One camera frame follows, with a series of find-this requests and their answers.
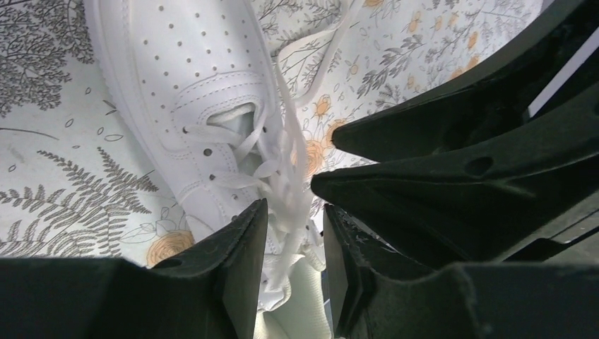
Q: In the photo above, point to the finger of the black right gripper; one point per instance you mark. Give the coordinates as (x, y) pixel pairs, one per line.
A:
(486, 101)
(530, 194)

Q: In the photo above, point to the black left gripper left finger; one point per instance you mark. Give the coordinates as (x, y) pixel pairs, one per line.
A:
(209, 290)

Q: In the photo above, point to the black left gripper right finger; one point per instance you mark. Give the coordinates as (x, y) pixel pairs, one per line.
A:
(378, 293)

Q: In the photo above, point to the white sneaker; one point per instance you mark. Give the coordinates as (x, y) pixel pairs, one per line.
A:
(196, 85)

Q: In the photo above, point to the floral patterned table mat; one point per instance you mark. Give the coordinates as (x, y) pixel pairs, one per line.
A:
(75, 183)

